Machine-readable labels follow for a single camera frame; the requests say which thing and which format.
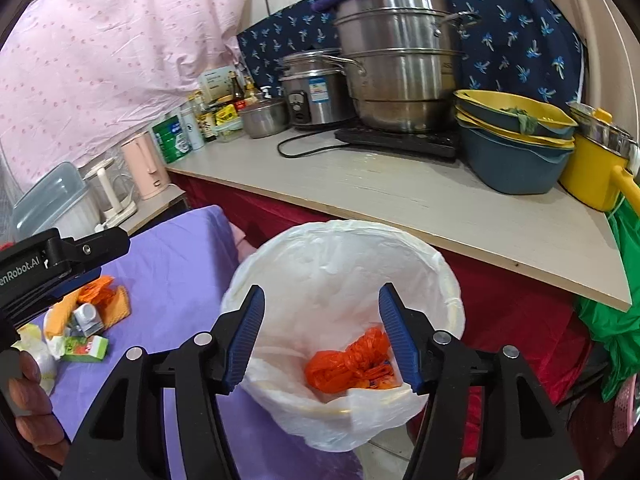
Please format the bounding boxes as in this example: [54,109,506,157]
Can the green milk carton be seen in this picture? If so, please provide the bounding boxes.
[73,302,104,337]

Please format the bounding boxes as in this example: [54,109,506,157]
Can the orange snack wrapper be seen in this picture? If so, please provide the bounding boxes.
[43,275,131,339]

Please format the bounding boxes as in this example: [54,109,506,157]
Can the green orange juice box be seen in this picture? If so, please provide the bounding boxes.
[62,335,108,363]

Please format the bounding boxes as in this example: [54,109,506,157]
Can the red plastic bag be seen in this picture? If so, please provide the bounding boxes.
[304,327,400,394]

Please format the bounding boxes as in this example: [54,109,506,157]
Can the white lined trash bin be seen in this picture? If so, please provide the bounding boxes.
[221,220,465,452]

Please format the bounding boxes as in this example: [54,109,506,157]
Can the person's left hand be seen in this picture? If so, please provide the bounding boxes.
[9,351,70,466]

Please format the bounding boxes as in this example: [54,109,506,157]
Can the dish rack with grey lid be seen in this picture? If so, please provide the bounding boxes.
[10,162,102,242]

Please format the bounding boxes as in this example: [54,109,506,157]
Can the white glass electric kettle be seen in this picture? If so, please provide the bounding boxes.
[84,157,138,231]

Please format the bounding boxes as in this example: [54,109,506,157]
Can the purple tablecloth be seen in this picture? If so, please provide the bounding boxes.
[51,206,362,479]

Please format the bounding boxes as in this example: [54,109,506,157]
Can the pink electric kettle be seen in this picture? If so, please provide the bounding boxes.
[122,131,170,200]

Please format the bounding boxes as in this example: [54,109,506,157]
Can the green tin can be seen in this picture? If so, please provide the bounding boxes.
[152,115,191,164]

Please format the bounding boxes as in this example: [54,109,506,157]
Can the white thermos bottle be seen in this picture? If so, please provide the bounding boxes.
[180,103,205,151]

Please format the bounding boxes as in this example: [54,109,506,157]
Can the pink dotted curtain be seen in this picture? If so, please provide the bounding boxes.
[1,0,246,189]

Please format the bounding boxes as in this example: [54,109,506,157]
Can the dark soy sauce bottle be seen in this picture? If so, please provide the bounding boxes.
[190,90,217,142]

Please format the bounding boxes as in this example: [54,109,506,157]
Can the yellow seasoning packet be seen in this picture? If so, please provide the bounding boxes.
[214,104,239,126]

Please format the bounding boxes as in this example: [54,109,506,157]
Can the white carton on shelf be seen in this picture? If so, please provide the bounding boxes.
[198,65,238,103]

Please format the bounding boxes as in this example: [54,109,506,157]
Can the small steel pot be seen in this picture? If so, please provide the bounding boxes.
[240,99,291,139]

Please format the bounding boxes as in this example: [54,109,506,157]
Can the stacked yellow teal basins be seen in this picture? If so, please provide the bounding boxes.
[454,90,577,195]

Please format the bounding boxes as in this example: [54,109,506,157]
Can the yellow saucepan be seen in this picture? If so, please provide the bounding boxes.
[560,102,640,214]

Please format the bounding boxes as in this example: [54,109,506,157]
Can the black induction cooker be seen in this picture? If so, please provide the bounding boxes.
[334,127,458,162]

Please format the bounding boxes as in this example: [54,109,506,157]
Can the steel rice cooker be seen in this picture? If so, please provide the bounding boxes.
[280,49,357,129]

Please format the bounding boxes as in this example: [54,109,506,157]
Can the navy floral cloth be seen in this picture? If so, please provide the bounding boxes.
[238,0,587,107]

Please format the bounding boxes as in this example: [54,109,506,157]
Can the large steel steamer pot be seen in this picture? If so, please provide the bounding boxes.
[328,0,482,133]

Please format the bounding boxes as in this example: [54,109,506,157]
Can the black power cable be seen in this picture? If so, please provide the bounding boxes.
[275,129,352,161]

